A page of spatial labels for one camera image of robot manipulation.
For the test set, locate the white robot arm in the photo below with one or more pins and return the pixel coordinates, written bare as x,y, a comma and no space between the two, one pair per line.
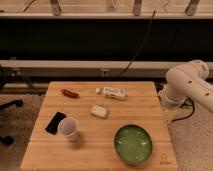
186,80

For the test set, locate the white plastic bottle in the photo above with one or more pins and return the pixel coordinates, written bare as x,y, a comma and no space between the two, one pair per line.
114,93

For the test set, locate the red sausage toy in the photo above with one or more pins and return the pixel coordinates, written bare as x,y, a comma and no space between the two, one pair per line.
69,93

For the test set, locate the white soap bar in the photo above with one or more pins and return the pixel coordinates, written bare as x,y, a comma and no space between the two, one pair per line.
99,111

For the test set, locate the black smartphone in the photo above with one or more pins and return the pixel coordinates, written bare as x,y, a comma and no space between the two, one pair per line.
53,124

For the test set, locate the green bowl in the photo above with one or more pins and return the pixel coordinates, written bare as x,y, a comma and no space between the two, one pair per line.
133,144

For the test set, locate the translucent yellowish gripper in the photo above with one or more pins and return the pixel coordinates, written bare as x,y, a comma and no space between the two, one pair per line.
168,114

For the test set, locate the white plastic cup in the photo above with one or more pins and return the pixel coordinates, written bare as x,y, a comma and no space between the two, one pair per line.
69,128

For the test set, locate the black office chair base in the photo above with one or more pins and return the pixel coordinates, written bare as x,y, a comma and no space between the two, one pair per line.
9,106

